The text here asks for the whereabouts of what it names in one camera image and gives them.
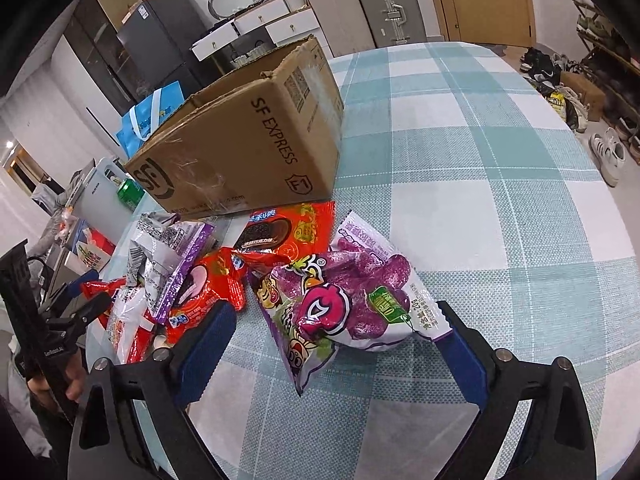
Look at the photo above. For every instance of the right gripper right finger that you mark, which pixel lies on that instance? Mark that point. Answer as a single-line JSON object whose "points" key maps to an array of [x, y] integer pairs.
{"points": [[556, 441]]}

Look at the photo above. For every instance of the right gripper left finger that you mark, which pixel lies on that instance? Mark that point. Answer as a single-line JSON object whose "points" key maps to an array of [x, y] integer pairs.
{"points": [[132, 421]]}

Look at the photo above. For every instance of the purple white snack bag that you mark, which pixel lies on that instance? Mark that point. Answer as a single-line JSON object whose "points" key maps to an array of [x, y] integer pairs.
{"points": [[162, 250]]}

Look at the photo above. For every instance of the red snack pack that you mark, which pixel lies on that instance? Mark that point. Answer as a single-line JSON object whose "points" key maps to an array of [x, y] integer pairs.
{"points": [[218, 275]]}

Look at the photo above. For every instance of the purple sweet potato snack bag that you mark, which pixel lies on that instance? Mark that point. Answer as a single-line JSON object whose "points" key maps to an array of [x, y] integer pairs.
{"points": [[361, 294]]}

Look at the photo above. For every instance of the orange chocolate pie snack pack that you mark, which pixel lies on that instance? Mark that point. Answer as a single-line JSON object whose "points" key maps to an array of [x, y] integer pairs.
{"points": [[294, 231]]}

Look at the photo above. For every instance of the red white snack bag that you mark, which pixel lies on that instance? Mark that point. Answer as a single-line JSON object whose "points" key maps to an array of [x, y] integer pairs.
{"points": [[127, 322]]}

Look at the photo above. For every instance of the green soda can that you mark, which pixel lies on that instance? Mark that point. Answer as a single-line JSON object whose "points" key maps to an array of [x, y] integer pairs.
{"points": [[130, 194]]}

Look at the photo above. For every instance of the blue Doraemon tote bag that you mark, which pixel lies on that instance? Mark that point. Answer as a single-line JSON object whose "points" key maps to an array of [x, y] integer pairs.
{"points": [[143, 119]]}

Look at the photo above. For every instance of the plaid teal tablecloth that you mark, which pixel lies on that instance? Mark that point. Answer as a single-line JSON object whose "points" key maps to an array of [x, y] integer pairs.
{"points": [[470, 173]]}

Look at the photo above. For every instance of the white sneaker on floor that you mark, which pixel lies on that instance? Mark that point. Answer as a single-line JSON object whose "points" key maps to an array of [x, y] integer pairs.
{"points": [[610, 155]]}

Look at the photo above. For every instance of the SF Express cardboard box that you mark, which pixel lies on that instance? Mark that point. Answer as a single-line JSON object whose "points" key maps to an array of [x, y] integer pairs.
{"points": [[267, 134]]}

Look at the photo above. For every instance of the black refrigerator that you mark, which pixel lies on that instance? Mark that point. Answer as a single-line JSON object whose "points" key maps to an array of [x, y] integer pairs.
{"points": [[159, 35]]}

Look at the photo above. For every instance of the small cardboard box on floor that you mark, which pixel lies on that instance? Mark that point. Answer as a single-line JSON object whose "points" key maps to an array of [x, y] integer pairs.
{"points": [[590, 95]]}

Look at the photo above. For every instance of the wooden shoe rack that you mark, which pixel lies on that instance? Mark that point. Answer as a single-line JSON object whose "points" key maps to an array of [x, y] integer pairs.
{"points": [[614, 68]]}

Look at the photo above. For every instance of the white drawer desk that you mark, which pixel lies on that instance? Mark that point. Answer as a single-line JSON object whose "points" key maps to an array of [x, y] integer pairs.
{"points": [[283, 21]]}

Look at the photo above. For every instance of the beige suitcase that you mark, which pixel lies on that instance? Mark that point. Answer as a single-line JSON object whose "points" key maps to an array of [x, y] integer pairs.
{"points": [[344, 24]]}

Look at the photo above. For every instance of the wooden door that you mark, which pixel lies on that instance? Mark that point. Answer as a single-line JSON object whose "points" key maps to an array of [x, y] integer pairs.
{"points": [[509, 22]]}

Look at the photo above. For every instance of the grey aluminium suitcase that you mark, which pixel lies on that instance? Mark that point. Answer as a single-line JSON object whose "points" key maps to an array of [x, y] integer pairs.
{"points": [[394, 22]]}

